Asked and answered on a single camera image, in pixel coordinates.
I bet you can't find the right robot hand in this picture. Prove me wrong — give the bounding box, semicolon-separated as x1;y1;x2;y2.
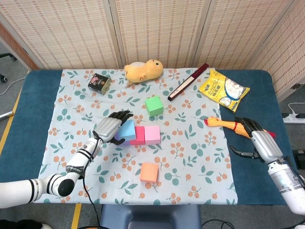
230;116;284;164

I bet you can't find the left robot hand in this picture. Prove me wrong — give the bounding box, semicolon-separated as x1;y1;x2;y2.
92;111;134;146

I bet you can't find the light blue cube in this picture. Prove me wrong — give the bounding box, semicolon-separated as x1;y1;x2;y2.
118;119;137;141

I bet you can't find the purple cube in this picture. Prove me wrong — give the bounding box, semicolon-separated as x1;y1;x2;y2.
114;132;131;146

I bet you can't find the magenta red cube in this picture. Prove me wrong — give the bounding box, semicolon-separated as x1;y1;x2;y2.
130;125;146;146

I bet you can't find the light pink cube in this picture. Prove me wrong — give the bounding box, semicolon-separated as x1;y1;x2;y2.
144;125;161;145

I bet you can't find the green cube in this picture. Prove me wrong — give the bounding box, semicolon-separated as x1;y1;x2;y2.
144;95;164;117

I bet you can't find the orange cube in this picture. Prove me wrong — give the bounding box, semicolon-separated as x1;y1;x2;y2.
140;163;159;184

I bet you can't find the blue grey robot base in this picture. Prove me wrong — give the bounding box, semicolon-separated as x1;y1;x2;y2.
99;204;202;229

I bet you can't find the black box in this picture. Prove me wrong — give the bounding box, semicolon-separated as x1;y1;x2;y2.
292;149;305;165

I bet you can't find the white power strip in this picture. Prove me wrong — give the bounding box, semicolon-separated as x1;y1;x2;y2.
282;113;305;124

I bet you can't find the black luncheon meat can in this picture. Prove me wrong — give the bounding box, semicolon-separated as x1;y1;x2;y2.
87;73;112;95

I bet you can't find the yellow rubber chicken toy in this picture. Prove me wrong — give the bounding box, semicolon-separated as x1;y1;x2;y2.
203;116;277;139

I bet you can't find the yellow plush animal toy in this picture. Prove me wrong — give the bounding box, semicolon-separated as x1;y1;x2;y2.
123;59;164;88

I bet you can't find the yellow marshmallow bag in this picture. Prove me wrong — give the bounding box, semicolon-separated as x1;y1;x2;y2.
199;68;251;114

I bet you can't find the floral print tablecloth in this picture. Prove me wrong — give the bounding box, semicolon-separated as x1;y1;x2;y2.
32;68;238;206

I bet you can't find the dark red folded fan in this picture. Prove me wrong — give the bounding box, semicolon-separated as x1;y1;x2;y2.
167;62;210;102

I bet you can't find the bamboo folding screen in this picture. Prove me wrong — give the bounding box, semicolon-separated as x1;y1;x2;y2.
0;0;305;98

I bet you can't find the black office chair base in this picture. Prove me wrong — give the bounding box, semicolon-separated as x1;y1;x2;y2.
0;52;18;83

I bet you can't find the white charger cable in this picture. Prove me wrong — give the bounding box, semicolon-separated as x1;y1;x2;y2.
287;102;305;115

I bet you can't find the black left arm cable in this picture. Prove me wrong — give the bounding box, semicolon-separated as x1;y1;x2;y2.
82;130;102;227

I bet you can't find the black floor cable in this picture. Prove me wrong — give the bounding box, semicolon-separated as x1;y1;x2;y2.
202;219;239;229

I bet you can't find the white floor cable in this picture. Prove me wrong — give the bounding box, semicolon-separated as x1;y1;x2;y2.
0;76;26;95

